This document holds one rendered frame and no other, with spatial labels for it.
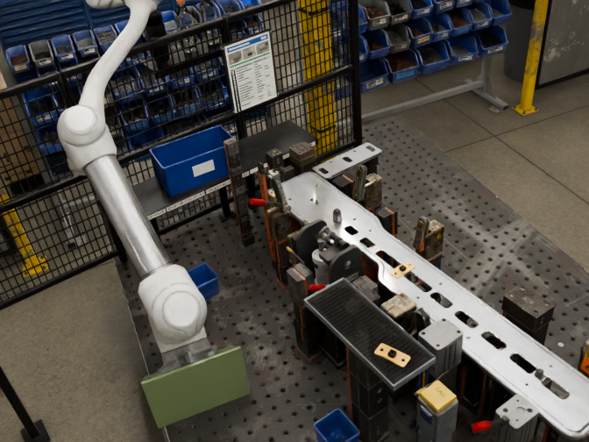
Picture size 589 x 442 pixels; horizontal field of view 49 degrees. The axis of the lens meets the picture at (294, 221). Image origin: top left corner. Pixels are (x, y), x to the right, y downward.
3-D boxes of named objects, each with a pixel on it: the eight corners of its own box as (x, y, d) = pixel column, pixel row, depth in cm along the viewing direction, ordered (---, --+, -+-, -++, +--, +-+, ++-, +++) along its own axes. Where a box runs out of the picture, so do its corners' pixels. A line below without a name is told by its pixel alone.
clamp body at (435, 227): (447, 300, 234) (453, 225, 213) (422, 316, 229) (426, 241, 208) (429, 286, 240) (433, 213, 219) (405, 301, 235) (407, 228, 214)
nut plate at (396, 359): (411, 357, 158) (411, 354, 157) (403, 367, 155) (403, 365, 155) (381, 343, 162) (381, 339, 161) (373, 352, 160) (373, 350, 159)
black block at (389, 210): (404, 270, 248) (406, 210, 230) (383, 282, 244) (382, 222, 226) (390, 259, 254) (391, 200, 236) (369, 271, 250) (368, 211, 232)
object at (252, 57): (279, 97, 273) (271, 27, 254) (233, 116, 264) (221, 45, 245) (276, 96, 274) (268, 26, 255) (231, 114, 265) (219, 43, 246)
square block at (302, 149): (321, 218, 278) (315, 147, 256) (306, 226, 275) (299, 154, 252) (310, 210, 283) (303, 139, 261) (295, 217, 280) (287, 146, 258)
